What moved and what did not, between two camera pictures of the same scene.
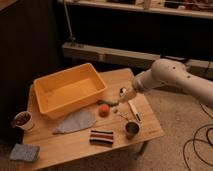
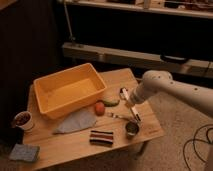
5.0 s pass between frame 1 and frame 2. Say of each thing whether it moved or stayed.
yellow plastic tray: stayed
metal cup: stayed
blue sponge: stayed
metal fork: moved
